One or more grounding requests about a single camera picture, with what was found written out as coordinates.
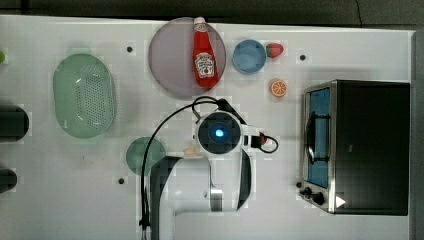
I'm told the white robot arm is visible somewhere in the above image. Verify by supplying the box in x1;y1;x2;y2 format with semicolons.
148;111;261;240

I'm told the silver toaster oven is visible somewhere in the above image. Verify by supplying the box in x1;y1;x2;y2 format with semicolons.
297;80;411;216

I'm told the red ketchup bottle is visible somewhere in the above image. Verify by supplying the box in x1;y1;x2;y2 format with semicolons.
192;17;218;89

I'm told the orange slice toy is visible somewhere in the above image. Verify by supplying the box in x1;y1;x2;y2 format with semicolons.
270;79;287;98

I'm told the blue bowl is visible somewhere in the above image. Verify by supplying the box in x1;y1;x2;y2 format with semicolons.
232;39;267;74

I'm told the grey round plate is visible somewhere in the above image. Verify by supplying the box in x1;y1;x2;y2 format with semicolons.
148;17;212;99

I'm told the small green round plate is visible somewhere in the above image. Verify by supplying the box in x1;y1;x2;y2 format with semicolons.
126;137;166;176

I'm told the red strawberry toy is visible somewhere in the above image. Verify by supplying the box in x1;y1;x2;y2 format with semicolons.
266;43;284;58

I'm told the green oval colander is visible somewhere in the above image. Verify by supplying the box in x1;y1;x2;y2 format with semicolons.
53;54;116;139

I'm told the black cylinder cup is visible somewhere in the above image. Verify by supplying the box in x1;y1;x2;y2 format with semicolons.
0;105;29;142

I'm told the green small object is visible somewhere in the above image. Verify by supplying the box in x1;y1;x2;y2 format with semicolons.
0;51;6;64

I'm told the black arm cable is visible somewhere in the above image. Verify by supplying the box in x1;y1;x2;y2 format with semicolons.
139;95;221;240

